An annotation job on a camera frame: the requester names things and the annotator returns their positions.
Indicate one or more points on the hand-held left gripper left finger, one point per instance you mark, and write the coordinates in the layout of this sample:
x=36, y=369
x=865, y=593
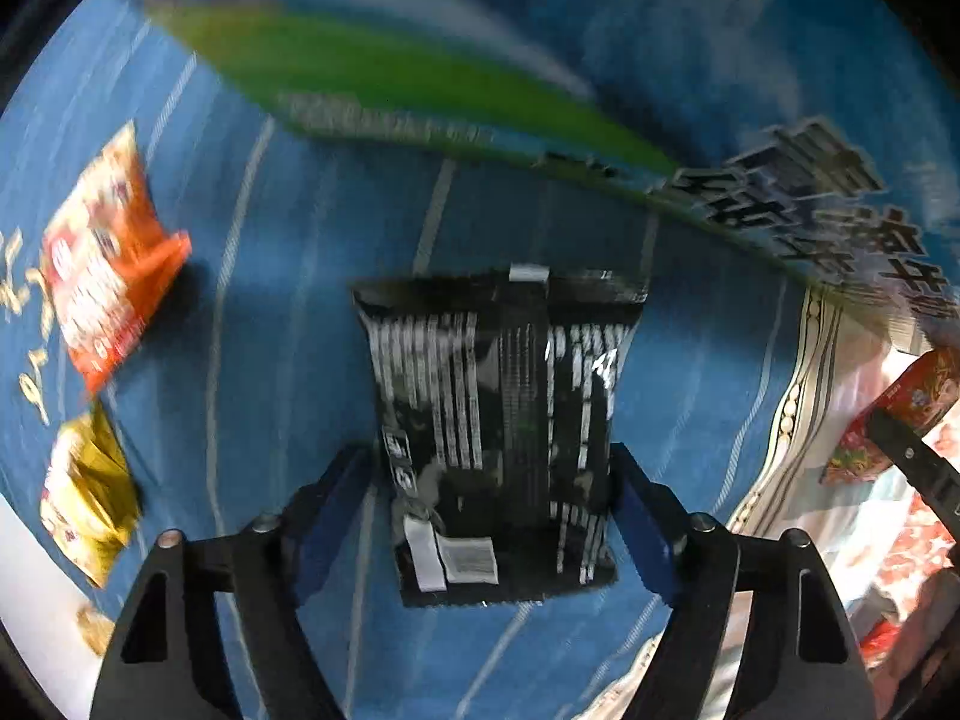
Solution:
x=328, y=521

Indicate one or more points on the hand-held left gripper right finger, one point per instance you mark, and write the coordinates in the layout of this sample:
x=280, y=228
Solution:
x=646, y=536

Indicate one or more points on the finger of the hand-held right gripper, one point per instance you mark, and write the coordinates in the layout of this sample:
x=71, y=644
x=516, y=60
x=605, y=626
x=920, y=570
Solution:
x=919, y=461

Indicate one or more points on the red snack packet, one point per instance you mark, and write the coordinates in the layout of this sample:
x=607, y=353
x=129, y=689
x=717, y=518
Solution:
x=919, y=390

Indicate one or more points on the black striped snack packet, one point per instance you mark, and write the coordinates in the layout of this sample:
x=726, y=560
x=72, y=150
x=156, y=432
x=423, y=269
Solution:
x=495, y=427

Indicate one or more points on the red patterned cloth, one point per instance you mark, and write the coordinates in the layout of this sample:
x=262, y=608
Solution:
x=911, y=562

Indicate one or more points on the blue striped bedsheet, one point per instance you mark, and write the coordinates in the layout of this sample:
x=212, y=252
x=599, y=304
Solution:
x=262, y=352

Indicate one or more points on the yellow snack packet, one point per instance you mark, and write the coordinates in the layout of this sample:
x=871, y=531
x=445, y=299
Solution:
x=86, y=495

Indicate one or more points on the orange snack packet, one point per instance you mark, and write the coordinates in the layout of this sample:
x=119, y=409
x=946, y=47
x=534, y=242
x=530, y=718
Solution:
x=105, y=270

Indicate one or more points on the blue and green printed carton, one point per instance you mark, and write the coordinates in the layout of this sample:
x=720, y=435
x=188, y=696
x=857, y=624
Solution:
x=600, y=52

